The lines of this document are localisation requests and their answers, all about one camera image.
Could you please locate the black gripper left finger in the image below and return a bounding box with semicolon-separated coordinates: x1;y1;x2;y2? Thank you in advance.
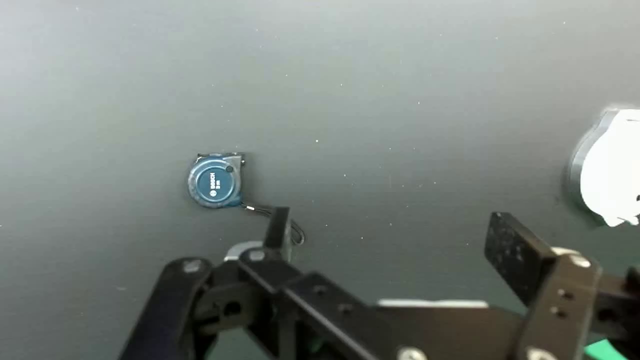
118;206;385;360

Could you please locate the blue round measuring tape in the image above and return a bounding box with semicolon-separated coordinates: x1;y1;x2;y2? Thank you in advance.
184;151;305;246

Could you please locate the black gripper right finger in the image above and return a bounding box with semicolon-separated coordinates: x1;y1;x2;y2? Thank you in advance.
481;211;640;360

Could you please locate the round pale disc grey rim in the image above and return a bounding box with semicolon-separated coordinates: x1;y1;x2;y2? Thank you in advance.
564;103;640;231

